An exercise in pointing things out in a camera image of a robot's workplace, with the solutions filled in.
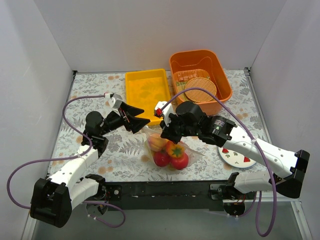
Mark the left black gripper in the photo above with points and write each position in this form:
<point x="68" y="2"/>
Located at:
<point x="124" y="118"/>

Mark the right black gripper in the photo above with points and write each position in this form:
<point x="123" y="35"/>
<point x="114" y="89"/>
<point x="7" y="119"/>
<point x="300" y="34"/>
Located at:
<point x="168" y="133"/>

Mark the orange fake bell pepper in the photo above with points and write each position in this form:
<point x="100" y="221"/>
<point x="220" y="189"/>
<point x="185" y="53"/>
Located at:
<point x="174" y="150"/>

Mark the clear zip top bag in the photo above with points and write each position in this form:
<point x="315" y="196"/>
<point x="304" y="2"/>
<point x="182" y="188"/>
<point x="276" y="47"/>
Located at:
<point x="193" y="155"/>

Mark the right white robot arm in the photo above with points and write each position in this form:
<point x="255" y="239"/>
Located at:
<point x="285" y="171"/>

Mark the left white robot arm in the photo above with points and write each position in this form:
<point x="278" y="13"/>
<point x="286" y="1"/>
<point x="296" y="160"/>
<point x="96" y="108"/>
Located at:
<point x="54" y="198"/>

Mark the fake peach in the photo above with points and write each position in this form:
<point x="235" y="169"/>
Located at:
<point x="156" y="142"/>

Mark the red fake apple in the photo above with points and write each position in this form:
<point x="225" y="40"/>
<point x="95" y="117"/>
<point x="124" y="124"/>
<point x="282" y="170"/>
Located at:
<point x="180" y="162"/>

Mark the floral tablecloth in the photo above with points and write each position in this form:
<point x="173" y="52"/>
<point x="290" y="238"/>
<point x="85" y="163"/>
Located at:
<point x="125" y="159"/>

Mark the yellow plastic tray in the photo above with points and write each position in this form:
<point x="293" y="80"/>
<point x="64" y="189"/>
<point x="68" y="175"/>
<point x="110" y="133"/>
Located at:
<point x="144" y="89"/>

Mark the round woven bamboo coaster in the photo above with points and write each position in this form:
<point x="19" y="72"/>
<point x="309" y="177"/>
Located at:
<point x="199" y="96"/>

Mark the green woven mat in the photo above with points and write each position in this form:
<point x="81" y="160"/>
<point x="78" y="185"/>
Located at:
<point x="182" y="77"/>

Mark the white watermelon print plate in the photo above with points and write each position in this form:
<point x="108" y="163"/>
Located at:
<point x="235" y="159"/>

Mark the orange plastic bin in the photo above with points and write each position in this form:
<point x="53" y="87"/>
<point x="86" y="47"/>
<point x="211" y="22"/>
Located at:
<point x="201" y="63"/>

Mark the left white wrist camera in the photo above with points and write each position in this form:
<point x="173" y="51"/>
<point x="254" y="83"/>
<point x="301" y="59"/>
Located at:
<point x="115" y="101"/>

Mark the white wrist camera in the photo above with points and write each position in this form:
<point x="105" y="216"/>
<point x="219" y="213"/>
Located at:
<point x="115" y="101"/>
<point x="164" y="109"/>

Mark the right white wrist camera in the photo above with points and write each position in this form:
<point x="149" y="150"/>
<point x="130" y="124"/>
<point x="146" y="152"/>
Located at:
<point x="164" y="109"/>

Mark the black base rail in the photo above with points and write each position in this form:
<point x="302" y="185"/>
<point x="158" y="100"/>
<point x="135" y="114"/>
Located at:
<point x="166" y="195"/>

